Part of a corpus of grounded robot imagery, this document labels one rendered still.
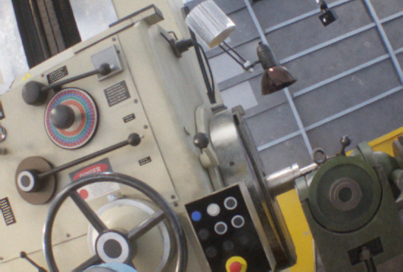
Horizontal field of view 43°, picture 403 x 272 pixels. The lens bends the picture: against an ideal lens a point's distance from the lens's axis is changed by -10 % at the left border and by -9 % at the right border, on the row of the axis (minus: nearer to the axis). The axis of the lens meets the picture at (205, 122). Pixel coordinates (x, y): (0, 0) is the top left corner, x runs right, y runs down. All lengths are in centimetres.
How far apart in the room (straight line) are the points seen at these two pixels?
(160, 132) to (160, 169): 10
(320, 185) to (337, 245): 16
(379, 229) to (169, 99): 66
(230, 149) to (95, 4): 103
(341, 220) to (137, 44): 73
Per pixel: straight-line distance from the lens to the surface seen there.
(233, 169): 156
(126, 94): 152
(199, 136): 141
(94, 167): 154
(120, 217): 140
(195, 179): 146
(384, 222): 134
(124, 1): 230
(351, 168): 136
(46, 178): 159
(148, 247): 139
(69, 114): 149
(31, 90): 158
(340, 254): 134
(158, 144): 149
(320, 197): 136
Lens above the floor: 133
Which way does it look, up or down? 7 degrees up
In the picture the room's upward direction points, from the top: 22 degrees counter-clockwise
